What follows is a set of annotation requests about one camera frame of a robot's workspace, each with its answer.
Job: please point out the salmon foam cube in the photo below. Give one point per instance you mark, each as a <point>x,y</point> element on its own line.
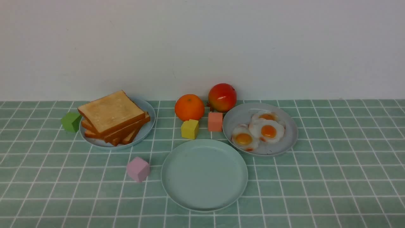
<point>215,121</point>

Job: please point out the orange fruit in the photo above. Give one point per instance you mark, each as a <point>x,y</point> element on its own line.
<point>189,107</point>

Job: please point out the yellow foam cube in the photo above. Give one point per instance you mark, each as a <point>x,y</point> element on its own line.
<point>190,129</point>

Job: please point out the red apple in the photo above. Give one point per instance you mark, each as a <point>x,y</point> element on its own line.
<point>222,98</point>

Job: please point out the empty teal plate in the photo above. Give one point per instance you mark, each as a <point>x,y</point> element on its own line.
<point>204,175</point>

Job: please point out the grey egg plate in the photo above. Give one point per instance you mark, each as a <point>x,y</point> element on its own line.
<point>242,114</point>

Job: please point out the pink foam cube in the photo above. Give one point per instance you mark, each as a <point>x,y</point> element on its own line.
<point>138,169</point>

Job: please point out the light blue bread plate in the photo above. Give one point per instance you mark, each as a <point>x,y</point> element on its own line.
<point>142,134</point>

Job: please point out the green foam cube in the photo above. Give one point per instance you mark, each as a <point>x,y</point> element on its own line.
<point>71,121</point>

